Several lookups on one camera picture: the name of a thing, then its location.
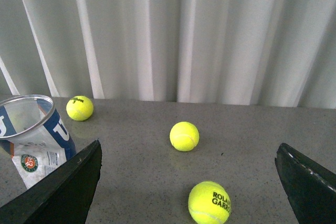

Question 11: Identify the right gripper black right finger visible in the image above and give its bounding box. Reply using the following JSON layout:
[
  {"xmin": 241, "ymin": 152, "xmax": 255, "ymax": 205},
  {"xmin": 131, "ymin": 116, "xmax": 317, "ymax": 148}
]
[{"xmin": 275, "ymin": 143, "xmax": 335, "ymax": 223}]

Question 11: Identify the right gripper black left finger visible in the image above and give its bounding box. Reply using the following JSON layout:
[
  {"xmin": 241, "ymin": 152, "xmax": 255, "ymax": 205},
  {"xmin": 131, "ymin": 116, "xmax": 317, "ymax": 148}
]
[{"xmin": 1, "ymin": 140, "xmax": 102, "ymax": 223}]

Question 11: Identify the clear Wilson tennis ball can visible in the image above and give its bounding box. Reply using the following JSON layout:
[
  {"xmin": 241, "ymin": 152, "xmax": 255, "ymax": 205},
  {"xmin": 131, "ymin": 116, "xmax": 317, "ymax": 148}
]
[{"xmin": 1, "ymin": 94, "xmax": 77, "ymax": 188}]

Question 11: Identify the far Wilson 3 tennis ball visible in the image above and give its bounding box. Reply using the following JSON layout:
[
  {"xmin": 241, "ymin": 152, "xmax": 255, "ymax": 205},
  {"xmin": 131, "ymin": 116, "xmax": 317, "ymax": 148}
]
[{"xmin": 66, "ymin": 95, "xmax": 94, "ymax": 121}]

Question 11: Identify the Roland Garros tennis ball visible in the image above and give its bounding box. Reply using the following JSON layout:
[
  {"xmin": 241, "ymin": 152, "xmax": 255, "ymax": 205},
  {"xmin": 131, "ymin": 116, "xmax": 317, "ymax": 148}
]
[{"xmin": 188, "ymin": 181, "xmax": 232, "ymax": 224}]

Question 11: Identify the yellow tennis ball right middle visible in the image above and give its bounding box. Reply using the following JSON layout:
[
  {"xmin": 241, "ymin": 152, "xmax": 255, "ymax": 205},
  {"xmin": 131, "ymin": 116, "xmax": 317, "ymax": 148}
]
[{"xmin": 170, "ymin": 122, "xmax": 200, "ymax": 152}]

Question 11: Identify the white pleated curtain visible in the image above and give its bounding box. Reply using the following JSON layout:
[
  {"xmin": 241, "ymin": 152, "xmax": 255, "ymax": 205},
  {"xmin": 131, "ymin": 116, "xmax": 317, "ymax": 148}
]
[{"xmin": 1, "ymin": 0, "xmax": 335, "ymax": 109}]

